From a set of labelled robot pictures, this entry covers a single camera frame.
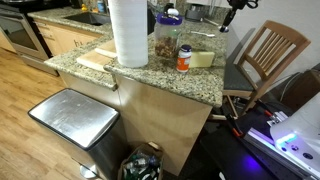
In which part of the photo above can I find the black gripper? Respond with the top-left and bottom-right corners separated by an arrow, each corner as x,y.
219,0 -> 250,33

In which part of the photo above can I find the white plastic spoon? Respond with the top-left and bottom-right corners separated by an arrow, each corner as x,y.
190,30 -> 216,38

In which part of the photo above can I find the yellow green sponge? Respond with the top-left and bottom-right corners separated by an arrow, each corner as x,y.
188,50 -> 216,69

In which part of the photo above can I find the wooden chair grey seat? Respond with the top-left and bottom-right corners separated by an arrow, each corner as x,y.
209,19 -> 312,122

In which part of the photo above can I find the orange supplement bottle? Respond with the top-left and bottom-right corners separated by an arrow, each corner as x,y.
175,44 -> 193,74

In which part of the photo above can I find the clear jar purple lid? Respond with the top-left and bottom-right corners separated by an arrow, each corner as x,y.
153,12 -> 184,60

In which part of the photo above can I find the white paper towel roll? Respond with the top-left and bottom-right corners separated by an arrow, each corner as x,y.
107,0 -> 150,69

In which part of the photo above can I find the black orange bar clamp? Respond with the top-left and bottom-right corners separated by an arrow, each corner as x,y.
255,99 -> 275,118
223,112 -> 245,139

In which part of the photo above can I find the wooden counter base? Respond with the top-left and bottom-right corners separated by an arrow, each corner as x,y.
58,69 -> 214,177

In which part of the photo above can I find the aluminium robot mounting plate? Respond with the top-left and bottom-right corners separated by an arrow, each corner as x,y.
244,110 -> 320,180

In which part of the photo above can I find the blue dish soap bottle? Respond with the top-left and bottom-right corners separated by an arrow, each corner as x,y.
96,0 -> 106,14

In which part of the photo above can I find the black robot cart top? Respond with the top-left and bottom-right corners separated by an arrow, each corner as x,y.
199,108 -> 303,180

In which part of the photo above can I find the kitchen sink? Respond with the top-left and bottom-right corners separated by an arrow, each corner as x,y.
64,11 -> 112,27

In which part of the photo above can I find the wooden cutting board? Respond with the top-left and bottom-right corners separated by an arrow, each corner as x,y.
76,49 -> 117,74

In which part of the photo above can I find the wooden drawer cabinet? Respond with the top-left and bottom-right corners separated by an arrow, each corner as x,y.
32,19 -> 105,58

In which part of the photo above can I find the paper bag with recyclables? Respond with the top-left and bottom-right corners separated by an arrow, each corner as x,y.
116,142 -> 165,180

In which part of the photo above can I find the stainless steel trash can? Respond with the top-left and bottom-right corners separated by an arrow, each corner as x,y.
27,87 -> 130,180

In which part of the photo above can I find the stainless steel oven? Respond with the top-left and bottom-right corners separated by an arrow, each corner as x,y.
0,7 -> 60,77

